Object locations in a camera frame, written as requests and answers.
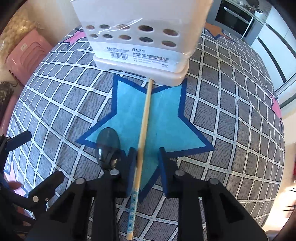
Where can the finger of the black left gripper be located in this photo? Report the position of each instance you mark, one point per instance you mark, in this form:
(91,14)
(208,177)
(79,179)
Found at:
(9,144)
(37,199)

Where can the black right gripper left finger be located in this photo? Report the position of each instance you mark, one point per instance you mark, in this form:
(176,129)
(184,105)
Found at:
(122,172)

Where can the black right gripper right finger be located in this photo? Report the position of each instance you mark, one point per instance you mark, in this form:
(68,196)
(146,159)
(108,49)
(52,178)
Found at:
(171,176)

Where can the blue patterned wooden chopstick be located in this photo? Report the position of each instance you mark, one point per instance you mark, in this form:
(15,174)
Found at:
(140,160)

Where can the person's hand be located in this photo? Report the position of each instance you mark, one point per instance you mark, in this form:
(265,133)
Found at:
(14,185)

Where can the dark metal spoon on table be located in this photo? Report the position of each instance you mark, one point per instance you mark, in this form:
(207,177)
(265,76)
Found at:
(107,149)

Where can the blue star sticker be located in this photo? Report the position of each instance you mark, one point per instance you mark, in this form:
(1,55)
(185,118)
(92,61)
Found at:
(167,128)

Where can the grey checkered tablecloth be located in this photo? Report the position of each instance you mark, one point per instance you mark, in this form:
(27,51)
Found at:
(227,100)

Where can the pink box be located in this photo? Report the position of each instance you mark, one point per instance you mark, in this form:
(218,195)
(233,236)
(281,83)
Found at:
(27,55)

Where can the bag of white balls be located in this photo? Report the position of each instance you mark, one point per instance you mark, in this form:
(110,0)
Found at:
(16,29)

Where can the white plastic utensil holder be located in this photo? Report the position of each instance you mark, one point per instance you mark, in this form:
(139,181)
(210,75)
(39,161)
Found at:
(150,38)

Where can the orange star sticker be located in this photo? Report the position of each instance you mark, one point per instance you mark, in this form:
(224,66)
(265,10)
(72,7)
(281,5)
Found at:
(215,31)

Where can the white refrigerator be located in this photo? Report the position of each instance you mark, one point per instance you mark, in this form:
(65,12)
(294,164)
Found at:
(275,44)

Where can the black built-in oven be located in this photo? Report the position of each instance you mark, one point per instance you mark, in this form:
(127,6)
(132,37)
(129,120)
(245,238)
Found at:
(234,18)

